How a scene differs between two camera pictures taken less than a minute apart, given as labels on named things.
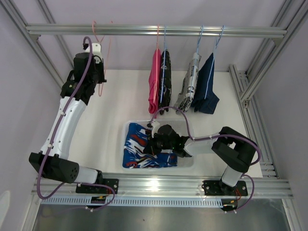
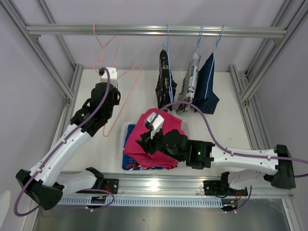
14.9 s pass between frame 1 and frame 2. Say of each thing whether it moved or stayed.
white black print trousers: stayed
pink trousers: moved
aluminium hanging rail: stayed
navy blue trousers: stayed
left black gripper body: moved
